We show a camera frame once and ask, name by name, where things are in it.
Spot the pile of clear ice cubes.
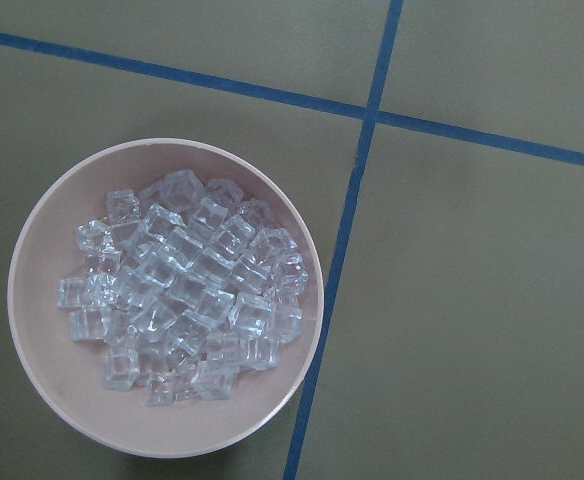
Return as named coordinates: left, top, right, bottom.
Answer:
left=57, top=169, right=308, bottom=406

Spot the pink bowl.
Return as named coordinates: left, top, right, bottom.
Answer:
left=7, top=138, right=324, bottom=458

